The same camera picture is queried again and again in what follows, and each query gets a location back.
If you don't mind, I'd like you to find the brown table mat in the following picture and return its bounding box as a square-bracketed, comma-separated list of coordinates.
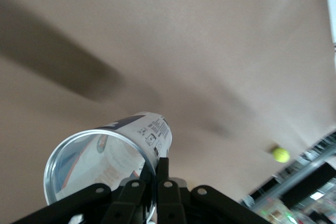
[0, 0, 336, 204]

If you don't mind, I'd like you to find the grey metal frame rail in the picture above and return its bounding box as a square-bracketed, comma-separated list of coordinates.
[272, 153, 336, 185]

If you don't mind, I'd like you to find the yellow-green tennis ball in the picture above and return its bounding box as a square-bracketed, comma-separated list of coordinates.
[271, 146, 291, 163]

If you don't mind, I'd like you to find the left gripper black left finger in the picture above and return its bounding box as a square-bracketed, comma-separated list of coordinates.
[10, 180, 146, 224]

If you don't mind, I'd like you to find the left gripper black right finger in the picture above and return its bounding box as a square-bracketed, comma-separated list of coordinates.
[156, 157, 272, 224]

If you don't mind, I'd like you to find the clear tennis ball can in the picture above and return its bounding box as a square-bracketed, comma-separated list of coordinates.
[43, 111, 174, 224]

